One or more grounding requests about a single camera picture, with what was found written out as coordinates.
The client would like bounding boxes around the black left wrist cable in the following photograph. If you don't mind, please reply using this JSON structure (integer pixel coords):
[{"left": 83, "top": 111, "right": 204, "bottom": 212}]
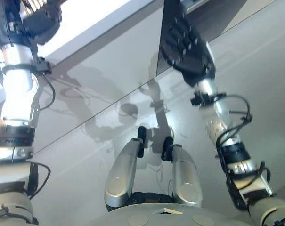
[{"left": 37, "top": 69, "right": 56, "bottom": 111}]

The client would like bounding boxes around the grey glossy cabinet front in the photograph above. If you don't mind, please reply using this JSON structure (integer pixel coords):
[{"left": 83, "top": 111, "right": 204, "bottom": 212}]
[{"left": 26, "top": 7, "right": 164, "bottom": 156}]

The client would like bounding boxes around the dark left robot foot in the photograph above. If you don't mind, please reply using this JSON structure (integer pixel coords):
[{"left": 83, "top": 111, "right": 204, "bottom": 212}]
[{"left": 137, "top": 126, "right": 147, "bottom": 158}]

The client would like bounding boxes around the dark right robot foot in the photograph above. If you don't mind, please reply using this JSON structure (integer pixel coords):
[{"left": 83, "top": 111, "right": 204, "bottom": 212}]
[{"left": 161, "top": 136, "right": 174, "bottom": 162}]

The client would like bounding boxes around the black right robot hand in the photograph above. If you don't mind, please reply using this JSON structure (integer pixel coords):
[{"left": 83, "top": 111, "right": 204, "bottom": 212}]
[{"left": 159, "top": 0, "right": 216, "bottom": 87}]

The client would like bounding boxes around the grey robot torso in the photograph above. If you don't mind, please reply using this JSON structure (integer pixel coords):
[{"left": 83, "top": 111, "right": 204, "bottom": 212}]
[{"left": 85, "top": 192, "right": 252, "bottom": 226}]

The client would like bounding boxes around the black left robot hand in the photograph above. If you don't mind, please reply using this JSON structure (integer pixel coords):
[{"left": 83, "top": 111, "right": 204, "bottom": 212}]
[{"left": 0, "top": 0, "right": 63, "bottom": 46}]

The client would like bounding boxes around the silver robot leg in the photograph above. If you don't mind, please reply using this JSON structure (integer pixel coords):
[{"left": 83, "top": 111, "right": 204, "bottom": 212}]
[
  {"left": 104, "top": 137, "right": 144, "bottom": 208},
  {"left": 171, "top": 144, "right": 203, "bottom": 208}
]

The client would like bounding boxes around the silver left robot leg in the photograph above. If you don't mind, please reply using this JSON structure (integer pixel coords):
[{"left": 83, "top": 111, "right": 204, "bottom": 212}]
[{"left": 104, "top": 137, "right": 144, "bottom": 208}]

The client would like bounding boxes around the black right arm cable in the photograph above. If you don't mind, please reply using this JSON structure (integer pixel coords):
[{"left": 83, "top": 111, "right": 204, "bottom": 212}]
[{"left": 215, "top": 94, "right": 253, "bottom": 163}]

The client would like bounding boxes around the silver right robot leg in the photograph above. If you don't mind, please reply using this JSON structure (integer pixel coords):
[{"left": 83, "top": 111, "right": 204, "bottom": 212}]
[{"left": 171, "top": 144, "right": 203, "bottom": 208}]

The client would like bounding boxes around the dark robot foot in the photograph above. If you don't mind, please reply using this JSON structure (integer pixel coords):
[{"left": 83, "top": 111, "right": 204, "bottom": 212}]
[
  {"left": 137, "top": 126, "right": 147, "bottom": 158},
  {"left": 161, "top": 136, "right": 174, "bottom": 162}
]

